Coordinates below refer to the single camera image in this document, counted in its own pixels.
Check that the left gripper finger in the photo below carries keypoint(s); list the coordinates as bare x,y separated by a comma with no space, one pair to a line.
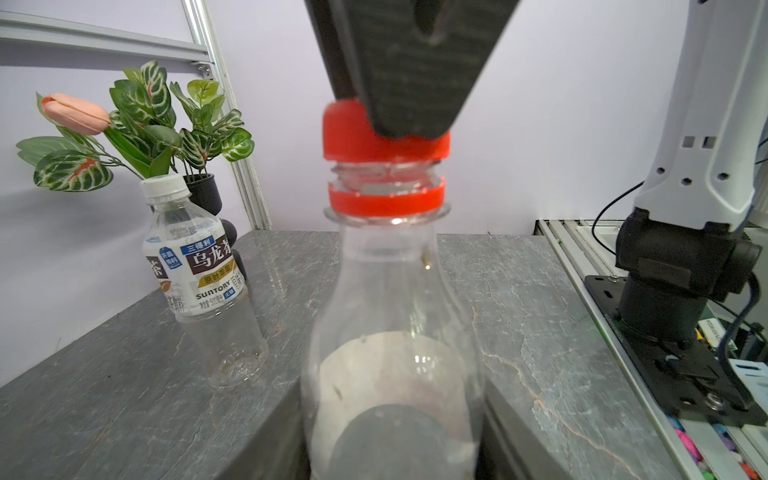
411,64

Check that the red bottle cap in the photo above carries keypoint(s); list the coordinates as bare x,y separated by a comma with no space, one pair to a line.
348,137

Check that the white bottle cap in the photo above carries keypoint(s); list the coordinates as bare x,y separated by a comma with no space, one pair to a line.
165,188

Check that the clear bottle white label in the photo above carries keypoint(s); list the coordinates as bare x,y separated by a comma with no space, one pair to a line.
190,256

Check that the clear bottle red label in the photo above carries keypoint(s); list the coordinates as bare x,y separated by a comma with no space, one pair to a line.
392,382

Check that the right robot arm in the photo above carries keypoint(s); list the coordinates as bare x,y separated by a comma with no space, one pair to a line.
684,232

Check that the artificial green plant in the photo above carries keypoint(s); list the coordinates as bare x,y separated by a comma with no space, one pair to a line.
156,127

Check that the aluminium front rail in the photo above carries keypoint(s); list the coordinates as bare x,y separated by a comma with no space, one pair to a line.
700,449

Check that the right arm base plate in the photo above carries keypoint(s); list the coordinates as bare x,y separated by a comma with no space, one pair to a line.
657,330

